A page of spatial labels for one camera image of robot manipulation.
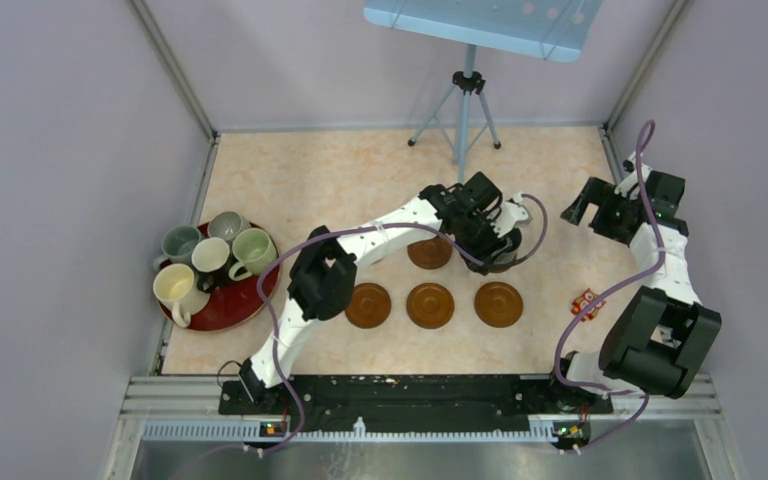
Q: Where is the dark wooden coaster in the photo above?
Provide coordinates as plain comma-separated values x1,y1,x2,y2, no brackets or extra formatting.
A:
407,237,453,270
406,282,455,329
474,282,524,328
344,282,392,329

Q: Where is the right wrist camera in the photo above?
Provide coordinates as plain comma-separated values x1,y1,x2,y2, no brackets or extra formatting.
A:
614,152,640,201

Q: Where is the white cup dark inside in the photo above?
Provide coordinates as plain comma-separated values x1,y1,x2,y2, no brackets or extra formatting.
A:
191,237,231,293

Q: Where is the light green mug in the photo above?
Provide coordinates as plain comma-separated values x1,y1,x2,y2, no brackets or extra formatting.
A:
228,227,278,282

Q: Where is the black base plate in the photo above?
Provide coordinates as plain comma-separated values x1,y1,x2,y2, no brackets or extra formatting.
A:
218,374,613,433

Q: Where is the grey ribbed cup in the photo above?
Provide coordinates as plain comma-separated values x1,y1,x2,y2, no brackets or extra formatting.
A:
207,211,252,243

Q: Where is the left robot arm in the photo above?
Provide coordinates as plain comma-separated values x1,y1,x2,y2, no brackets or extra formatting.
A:
239,173,532,414

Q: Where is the grey green mug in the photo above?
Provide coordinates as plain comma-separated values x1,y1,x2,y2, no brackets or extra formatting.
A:
152,225,203,272

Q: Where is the cream mug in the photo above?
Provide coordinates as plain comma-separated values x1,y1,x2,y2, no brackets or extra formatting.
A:
152,264,210,329

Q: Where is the aluminium frame rail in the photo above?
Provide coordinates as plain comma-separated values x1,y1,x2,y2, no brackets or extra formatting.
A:
104,375,747,479

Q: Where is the blue music stand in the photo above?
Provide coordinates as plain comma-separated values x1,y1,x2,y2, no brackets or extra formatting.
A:
364,0,605,167

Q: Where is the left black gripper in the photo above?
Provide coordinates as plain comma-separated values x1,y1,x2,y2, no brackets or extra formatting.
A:
454,210,512,277

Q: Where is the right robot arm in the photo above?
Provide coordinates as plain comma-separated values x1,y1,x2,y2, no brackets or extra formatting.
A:
546,167,722,412

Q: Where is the red owl figurine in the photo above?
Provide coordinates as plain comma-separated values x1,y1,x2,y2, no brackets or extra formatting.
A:
571,288,606,322

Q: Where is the red round tray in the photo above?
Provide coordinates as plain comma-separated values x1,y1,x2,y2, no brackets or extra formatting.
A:
154,224,280,332

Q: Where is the dark grey cup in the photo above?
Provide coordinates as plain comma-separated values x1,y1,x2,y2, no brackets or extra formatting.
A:
484,228,522,273

